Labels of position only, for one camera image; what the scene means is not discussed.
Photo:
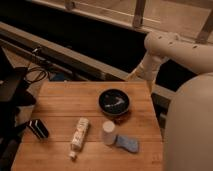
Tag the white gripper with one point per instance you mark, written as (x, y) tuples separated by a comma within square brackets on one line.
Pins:
[(147, 69)]

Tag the white ceramic cup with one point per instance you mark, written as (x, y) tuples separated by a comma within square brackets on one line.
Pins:
[(108, 132)]

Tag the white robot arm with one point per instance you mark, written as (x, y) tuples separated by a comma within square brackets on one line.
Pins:
[(188, 136)]

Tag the black ceramic bowl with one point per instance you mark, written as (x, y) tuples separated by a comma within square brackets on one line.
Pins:
[(114, 102)]

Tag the black striped eraser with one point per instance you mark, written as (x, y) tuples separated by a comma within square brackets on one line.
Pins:
[(38, 128)]

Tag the white tube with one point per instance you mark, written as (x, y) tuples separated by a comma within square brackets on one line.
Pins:
[(79, 137)]

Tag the black stand equipment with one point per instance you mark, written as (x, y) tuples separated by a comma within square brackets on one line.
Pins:
[(13, 94)]

